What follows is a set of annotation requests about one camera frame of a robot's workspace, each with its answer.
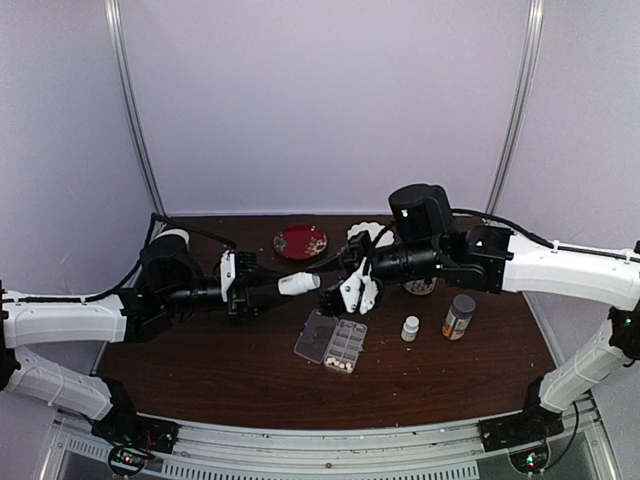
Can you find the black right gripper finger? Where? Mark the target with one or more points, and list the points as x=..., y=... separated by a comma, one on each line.
x=334, y=263
x=345, y=285

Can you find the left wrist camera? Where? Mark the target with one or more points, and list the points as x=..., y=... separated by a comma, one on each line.
x=236, y=269

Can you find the white scalloped bowl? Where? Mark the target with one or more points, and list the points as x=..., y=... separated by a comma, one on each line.
x=372, y=228

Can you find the amber bottle grey cap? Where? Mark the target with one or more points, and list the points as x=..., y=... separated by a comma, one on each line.
x=458, y=317

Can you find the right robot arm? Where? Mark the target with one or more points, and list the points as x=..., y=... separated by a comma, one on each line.
x=495, y=258

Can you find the white pills in organizer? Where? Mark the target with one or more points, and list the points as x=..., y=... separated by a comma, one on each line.
x=339, y=364

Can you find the red floral plate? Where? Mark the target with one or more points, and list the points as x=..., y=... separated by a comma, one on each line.
x=300, y=242

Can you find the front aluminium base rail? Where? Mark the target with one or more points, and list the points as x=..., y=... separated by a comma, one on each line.
x=449, y=450

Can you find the left aluminium frame post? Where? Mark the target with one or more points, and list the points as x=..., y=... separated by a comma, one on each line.
x=116, y=32

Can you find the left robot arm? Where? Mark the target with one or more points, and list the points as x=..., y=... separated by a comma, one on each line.
x=170, y=283

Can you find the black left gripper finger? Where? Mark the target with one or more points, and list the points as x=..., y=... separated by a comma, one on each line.
x=262, y=277
x=260, y=301

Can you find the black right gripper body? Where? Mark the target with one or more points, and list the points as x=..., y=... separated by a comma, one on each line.
x=355, y=249

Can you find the small white pill bottle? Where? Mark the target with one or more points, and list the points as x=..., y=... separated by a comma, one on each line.
x=410, y=328

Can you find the clear plastic pill organizer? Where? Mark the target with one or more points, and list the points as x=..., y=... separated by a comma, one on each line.
x=322, y=337

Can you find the aluminium frame post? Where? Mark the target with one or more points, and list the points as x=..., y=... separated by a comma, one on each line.
x=116, y=32
x=526, y=73

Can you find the right aluminium frame post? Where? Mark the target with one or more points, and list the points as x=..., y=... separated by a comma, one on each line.
x=526, y=73

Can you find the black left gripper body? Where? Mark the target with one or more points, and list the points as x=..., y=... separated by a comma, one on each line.
x=237, y=297

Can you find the plain white ceramic bowl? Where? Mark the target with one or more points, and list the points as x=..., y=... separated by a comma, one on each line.
x=175, y=233

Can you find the floral mug yellow inside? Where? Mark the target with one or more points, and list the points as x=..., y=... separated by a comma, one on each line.
x=420, y=287

